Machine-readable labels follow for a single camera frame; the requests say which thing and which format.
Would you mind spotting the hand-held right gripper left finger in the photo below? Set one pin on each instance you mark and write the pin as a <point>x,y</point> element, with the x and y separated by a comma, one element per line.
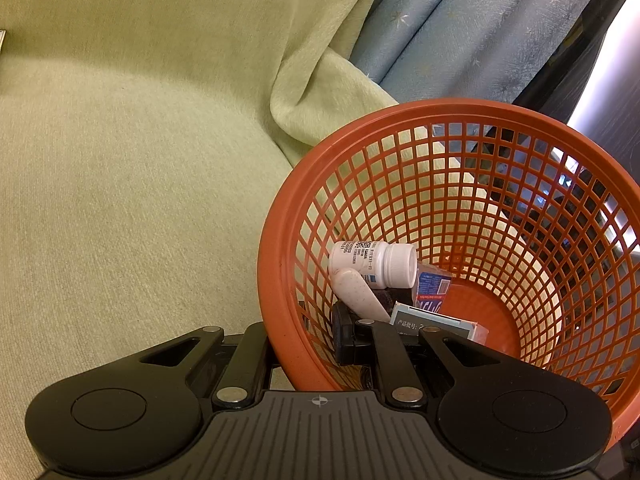
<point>255,355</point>

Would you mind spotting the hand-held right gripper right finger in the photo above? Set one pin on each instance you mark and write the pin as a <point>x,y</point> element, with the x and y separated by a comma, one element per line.
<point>342,340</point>

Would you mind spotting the white pill bottle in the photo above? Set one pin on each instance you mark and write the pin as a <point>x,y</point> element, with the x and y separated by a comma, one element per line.
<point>370,260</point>

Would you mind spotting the long white medicine box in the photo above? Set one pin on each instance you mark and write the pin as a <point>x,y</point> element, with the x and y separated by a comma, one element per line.
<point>430,321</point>

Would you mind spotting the orange plastic mesh basket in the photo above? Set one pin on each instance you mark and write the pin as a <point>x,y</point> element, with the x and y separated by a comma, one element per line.
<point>285,260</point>

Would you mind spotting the light green sofa cover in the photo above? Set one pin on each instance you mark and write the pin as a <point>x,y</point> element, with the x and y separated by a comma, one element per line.
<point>150,185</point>

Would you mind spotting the light blue star curtain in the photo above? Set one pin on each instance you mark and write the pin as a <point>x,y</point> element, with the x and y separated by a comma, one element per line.
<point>475,25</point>

